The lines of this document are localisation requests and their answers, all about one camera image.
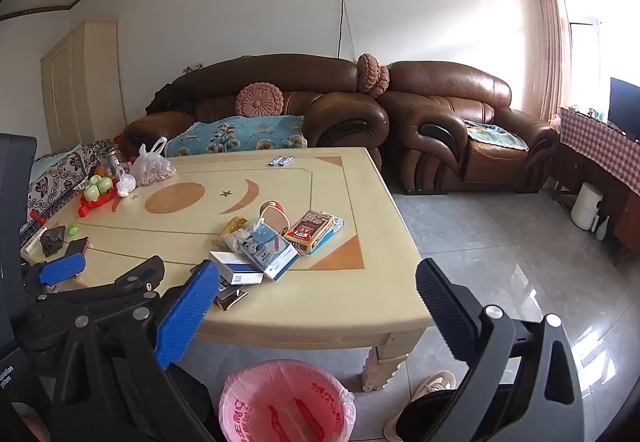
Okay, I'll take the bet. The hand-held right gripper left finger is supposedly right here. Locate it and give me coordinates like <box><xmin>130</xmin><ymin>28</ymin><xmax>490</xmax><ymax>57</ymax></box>
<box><xmin>50</xmin><ymin>260</ymin><xmax>223</xmax><ymax>442</ymax></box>

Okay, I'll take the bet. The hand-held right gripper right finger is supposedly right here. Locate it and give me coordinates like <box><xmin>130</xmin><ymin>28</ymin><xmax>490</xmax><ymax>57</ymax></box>
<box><xmin>415</xmin><ymin>258</ymin><xmax>586</xmax><ymax>442</ymax></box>

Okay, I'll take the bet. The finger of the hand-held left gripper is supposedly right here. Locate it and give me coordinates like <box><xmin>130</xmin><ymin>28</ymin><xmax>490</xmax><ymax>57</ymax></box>
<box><xmin>25</xmin><ymin>256</ymin><xmax>166</xmax><ymax>321</ymax></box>
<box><xmin>22</xmin><ymin>252</ymin><xmax>88</xmax><ymax>295</ymax></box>

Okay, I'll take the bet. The dark brown small box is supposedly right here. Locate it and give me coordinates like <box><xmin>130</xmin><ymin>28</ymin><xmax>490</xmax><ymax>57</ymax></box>
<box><xmin>212</xmin><ymin>284</ymin><xmax>249</xmax><ymax>312</ymax></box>

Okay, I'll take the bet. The white and blue box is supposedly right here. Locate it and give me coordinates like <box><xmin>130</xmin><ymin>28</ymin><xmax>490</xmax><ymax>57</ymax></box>
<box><xmin>209</xmin><ymin>249</ymin><xmax>264</xmax><ymax>285</ymax></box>

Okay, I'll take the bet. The white tissue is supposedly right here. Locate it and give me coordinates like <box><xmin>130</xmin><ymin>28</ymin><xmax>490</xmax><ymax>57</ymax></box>
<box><xmin>222</xmin><ymin>228</ymin><xmax>252</xmax><ymax>253</ymax></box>

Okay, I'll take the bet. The yellow snack wrapper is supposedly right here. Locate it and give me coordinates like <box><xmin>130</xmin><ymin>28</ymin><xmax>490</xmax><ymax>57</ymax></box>
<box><xmin>212</xmin><ymin>216</ymin><xmax>251</xmax><ymax>248</ymax></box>

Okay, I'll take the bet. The blue cartoon print box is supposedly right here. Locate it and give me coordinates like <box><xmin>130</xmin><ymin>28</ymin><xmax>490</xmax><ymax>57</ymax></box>
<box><xmin>239</xmin><ymin>218</ymin><xmax>300</xmax><ymax>282</ymax></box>

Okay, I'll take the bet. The red paper cup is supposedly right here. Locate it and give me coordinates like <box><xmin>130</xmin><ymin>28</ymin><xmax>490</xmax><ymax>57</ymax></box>
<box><xmin>258</xmin><ymin>201</ymin><xmax>291</xmax><ymax>239</ymax></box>

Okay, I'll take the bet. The bin with pink bag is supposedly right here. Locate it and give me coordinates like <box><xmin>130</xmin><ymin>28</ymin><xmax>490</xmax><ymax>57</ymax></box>
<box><xmin>218</xmin><ymin>359</ymin><xmax>357</xmax><ymax>442</ymax></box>

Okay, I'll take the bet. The red card packet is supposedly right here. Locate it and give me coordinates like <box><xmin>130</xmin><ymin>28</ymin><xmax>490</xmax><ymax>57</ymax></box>
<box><xmin>284</xmin><ymin>209</ymin><xmax>335</xmax><ymax>253</ymax></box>

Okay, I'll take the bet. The white strip box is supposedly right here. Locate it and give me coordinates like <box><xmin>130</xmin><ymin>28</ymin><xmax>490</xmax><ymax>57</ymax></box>
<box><xmin>20</xmin><ymin>224</ymin><xmax>48</xmax><ymax>254</ymax></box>

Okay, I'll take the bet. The floral covered sofa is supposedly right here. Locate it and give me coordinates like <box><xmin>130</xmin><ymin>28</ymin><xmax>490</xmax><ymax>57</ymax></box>
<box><xmin>20</xmin><ymin>142</ymin><xmax>108</xmax><ymax>233</ymax></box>

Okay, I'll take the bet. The beige sneaker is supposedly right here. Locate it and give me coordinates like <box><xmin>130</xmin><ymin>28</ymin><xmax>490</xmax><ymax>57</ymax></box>
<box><xmin>384</xmin><ymin>370</ymin><xmax>457</xmax><ymax>442</ymax></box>

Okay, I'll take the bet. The red tray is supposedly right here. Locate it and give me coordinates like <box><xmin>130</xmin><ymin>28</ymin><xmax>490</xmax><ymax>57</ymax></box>
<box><xmin>76</xmin><ymin>182</ymin><xmax>132</xmax><ymax>218</ymax></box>

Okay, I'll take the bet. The beige coffee table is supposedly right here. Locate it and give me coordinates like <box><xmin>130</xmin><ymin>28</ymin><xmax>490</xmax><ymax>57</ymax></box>
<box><xmin>20</xmin><ymin>147</ymin><xmax>435</xmax><ymax>393</ymax></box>

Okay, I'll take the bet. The plastic bag of nuts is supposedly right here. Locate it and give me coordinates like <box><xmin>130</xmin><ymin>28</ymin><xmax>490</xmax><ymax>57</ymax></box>
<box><xmin>129</xmin><ymin>137</ymin><xmax>177</xmax><ymax>187</ymax></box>

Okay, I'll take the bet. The glass jar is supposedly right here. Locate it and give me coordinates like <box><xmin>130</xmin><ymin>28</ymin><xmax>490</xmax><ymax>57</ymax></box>
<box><xmin>100</xmin><ymin>139</ymin><xmax>130</xmax><ymax>178</ymax></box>

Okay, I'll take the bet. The cream wardrobe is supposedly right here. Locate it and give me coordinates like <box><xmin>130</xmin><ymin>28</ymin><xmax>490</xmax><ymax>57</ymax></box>
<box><xmin>41</xmin><ymin>19</ymin><xmax>126</xmax><ymax>153</ymax></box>

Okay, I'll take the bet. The blue floral blanket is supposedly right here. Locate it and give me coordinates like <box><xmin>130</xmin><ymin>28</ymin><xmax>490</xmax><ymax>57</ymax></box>
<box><xmin>165</xmin><ymin>115</ymin><xmax>308</xmax><ymax>158</ymax></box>

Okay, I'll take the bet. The white round appliance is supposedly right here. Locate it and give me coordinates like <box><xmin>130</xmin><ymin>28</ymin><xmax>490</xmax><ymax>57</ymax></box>
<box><xmin>571</xmin><ymin>182</ymin><xmax>603</xmax><ymax>230</ymax></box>

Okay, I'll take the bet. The black clothing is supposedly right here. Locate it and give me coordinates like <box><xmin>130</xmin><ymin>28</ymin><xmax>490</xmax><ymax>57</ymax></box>
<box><xmin>145</xmin><ymin>82</ymin><xmax>196</xmax><ymax>115</ymax></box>

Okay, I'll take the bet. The blue seat cover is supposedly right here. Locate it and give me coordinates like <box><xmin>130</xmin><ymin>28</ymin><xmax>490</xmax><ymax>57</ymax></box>
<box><xmin>462</xmin><ymin>118</ymin><xmax>529</xmax><ymax>152</ymax></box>

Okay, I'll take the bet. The wooden cabinet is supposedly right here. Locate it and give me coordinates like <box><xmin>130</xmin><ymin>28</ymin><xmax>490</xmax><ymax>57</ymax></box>
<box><xmin>550</xmin><ymin>142</ymin><xmax>640</xmax><ymax>268</ymax></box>

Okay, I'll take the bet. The pink round cushion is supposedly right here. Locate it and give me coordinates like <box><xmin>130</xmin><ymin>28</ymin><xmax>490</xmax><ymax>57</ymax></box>
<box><xmin>372</xmin><ymin>66</ymin><xmax>391</xmax><ymax>98</ymax></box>
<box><xmin>356</xmin><ymin>53</ymin><xmax>383</xmax><ymax>93</ymax></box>
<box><xmin>236</xmin><ymin>83</ymin><xmax>284</xmax><ymax>118</ymax></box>

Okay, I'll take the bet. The brown leather armchair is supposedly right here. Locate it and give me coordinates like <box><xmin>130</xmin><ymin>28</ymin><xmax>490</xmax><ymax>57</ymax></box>
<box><xmin>377</xmin><ymin>61</ymin><xmax>560</xmax><ymax>195</ymax></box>

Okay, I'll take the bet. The red checked tablecloth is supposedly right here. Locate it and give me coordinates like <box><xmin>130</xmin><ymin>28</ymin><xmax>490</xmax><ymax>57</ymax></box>
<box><xmin>559</xmin><ymin>107</ymin><xmax>640</xmax><ymax>195</ymax></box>

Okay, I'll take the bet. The brown leather sofa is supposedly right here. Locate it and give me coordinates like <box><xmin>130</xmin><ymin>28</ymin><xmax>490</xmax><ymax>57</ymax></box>
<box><xmin>122</xmin><ymin>54</ymin><xmax>390</xmax><ymax>173</ymax></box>

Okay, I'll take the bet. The black monitor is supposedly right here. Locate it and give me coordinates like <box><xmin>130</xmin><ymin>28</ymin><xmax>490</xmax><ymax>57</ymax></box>
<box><xmin>607</xmin><ymin>77</ymin><xmax>640</xmax><ymax>143</ymax></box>

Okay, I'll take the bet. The pink curtain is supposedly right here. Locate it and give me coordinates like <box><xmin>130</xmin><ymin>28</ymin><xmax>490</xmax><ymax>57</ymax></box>
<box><xmin>535</xmin><ymin>0</ymin><xmax>573</xmax><ymax>123</ymax></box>

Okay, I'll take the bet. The window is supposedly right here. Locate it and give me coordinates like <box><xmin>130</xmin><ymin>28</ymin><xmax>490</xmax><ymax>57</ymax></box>
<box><xmin>550</xmin><ymin>0</ymin><xmax>640</xmax><ymax>123</ymax></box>

